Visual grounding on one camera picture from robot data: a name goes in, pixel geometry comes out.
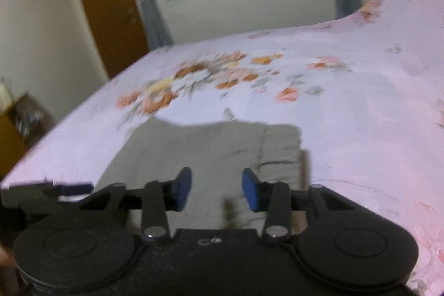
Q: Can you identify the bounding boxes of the grey pants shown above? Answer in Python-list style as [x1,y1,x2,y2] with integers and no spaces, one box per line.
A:
[97,118,302,231]

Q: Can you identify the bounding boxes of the person's left hand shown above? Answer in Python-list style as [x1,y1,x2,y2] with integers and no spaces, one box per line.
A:
[0,246,17,267]

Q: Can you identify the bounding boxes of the cluttered side table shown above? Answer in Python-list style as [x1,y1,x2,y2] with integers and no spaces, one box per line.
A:
[1,76,55,180]

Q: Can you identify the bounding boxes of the pink floral bed sheet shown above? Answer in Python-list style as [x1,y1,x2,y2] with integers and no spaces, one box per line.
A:
[3,0,443,295]

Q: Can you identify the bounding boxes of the brown wooden door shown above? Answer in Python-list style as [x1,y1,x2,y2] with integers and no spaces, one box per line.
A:
[81,0,149,78]

